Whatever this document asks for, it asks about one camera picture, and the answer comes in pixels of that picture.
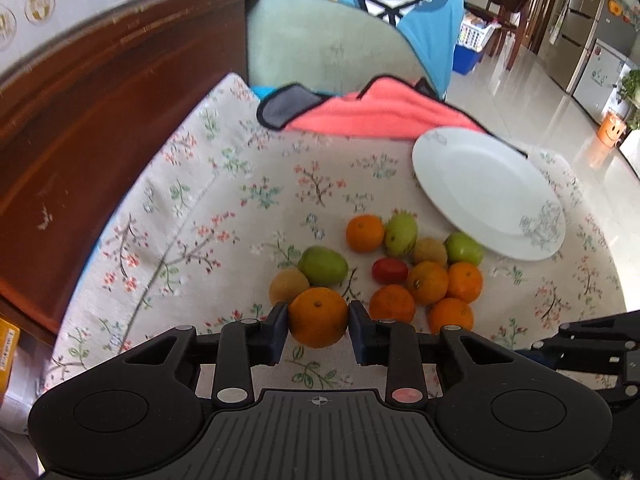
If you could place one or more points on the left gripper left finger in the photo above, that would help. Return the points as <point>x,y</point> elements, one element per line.
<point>242,345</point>

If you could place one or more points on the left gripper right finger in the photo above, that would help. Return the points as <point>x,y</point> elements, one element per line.
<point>395,346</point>

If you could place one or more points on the orange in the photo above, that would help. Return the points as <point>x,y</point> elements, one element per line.
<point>318,317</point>

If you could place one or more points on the green fruit large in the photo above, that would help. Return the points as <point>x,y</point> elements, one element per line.
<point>322,266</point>

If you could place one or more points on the orange tangerine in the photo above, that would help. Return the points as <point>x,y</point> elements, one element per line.
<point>428,282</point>
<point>392,302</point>
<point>465,282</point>
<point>449,311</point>
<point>365,233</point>

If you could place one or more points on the red tomato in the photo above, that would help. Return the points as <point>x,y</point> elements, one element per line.
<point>389,271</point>

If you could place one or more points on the brown kiwi fruit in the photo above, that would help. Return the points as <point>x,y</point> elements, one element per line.
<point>287,285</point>

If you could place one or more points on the small brown kiwi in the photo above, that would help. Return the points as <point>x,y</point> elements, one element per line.
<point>430,250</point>

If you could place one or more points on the green apple fruit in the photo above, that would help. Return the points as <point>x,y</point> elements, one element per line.
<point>461,247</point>

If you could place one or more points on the floral tablecloth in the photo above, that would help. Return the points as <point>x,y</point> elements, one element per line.
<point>226,205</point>

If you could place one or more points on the white ceramic plate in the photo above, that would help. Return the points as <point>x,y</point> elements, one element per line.
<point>490,191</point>

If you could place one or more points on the orange smiley pot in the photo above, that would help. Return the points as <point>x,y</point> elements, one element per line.
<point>611,129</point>

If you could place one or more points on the yellow box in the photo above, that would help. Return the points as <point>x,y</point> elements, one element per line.
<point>9,337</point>

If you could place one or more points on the pink grey towel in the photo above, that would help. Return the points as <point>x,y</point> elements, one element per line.
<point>386,108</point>

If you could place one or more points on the brown wooden cabinet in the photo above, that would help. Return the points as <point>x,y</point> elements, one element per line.
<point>80,120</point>

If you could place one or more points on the blue plastic storage box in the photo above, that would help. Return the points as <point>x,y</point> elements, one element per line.
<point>465,60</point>

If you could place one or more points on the pale green cushion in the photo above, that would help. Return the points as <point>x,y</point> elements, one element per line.
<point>323,45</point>

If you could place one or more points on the white plastic basket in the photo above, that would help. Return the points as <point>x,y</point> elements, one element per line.
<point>475,32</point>

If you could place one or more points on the silver refrigerator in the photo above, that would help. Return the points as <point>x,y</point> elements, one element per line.
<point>586,51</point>

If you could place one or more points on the brown wooden chair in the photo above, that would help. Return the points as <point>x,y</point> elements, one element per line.
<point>512,17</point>

